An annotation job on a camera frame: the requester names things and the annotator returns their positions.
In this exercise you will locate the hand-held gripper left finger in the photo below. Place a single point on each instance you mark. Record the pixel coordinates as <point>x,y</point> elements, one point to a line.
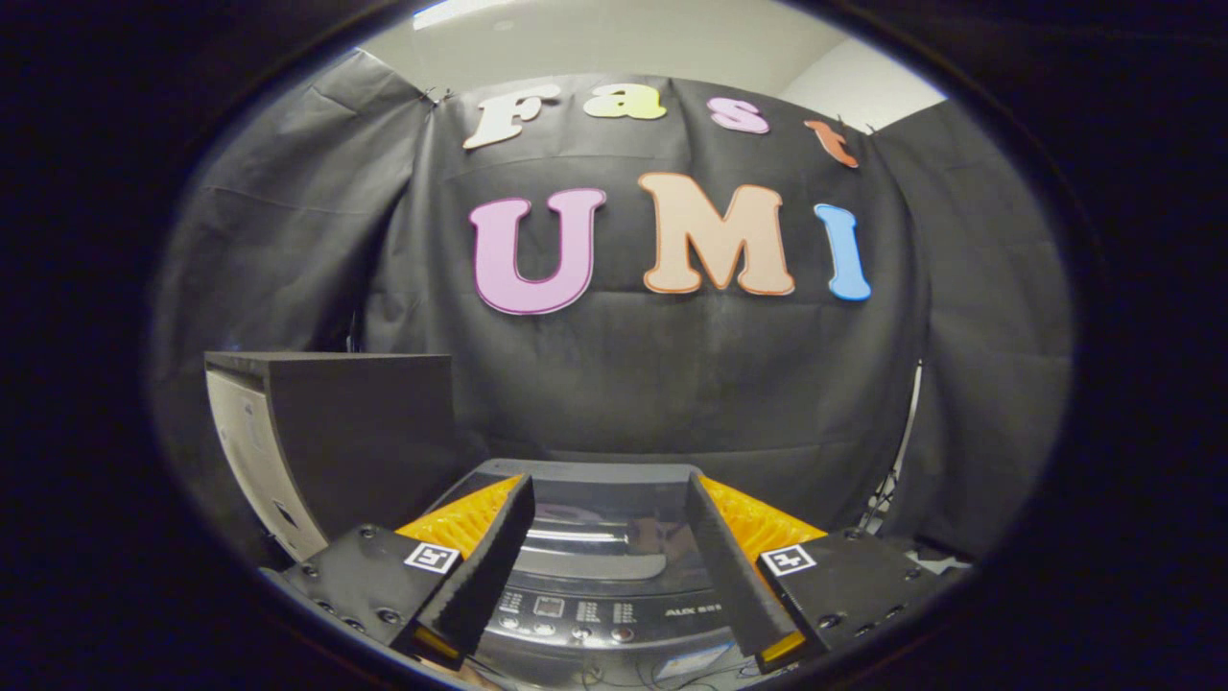
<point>489,576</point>

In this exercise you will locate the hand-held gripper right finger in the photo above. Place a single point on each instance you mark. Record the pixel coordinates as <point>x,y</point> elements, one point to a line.
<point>734,576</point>

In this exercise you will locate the grey washing machine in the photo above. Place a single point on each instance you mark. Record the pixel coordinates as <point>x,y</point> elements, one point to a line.
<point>595,614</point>

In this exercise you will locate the dark washing machine lid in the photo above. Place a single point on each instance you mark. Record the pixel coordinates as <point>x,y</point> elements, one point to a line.
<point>604,518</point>

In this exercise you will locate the black and beige cabinet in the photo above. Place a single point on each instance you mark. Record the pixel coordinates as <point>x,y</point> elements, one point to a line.
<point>365,432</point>

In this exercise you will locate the black light stand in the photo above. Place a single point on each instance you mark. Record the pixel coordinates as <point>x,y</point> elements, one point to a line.
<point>897,461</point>

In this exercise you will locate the black backdrop cloth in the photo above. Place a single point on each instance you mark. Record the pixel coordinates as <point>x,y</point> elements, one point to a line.
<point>672,384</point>

